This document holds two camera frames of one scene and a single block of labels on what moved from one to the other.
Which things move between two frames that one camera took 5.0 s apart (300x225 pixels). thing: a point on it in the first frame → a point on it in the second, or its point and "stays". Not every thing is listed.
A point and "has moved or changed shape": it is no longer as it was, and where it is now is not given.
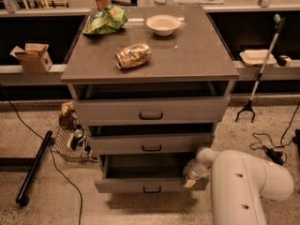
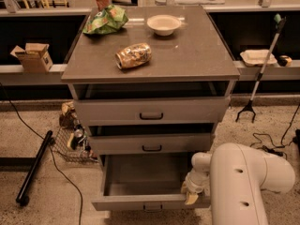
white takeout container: x=256 y=57 stays
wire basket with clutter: x=74 y=142 stays
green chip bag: x=105 y=21 stays
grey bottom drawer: x=144 y=173 has moved or changed shape
